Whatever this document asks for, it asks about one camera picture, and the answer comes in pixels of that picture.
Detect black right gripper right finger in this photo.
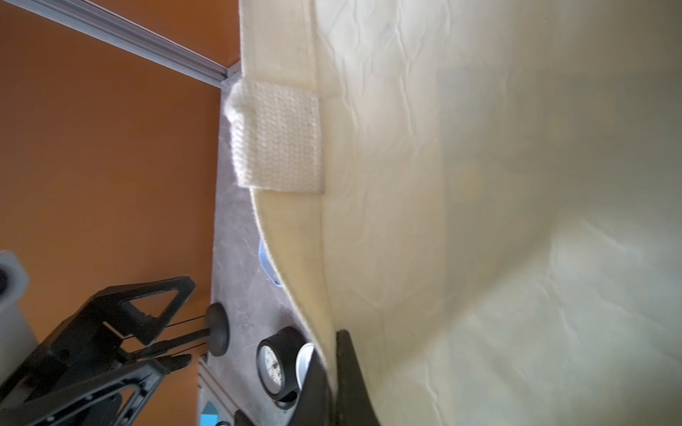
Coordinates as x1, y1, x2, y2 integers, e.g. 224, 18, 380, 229
336, 329, 380, 426

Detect cream canvas bag blue print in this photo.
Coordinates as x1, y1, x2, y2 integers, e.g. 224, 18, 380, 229
226, 1, 681, 425

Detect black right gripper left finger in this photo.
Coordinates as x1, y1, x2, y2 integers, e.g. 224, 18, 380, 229
288, 351, 333, 426

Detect left white round marker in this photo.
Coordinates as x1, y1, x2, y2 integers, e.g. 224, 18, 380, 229
295, 343, 315, 390

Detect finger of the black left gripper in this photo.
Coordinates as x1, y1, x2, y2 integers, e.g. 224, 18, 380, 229
1, 354, 192, 425
31, 276, 195, 373

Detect black twin-bell alarm clock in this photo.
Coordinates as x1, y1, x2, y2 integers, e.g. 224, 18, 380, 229
256, 327, 308, 410

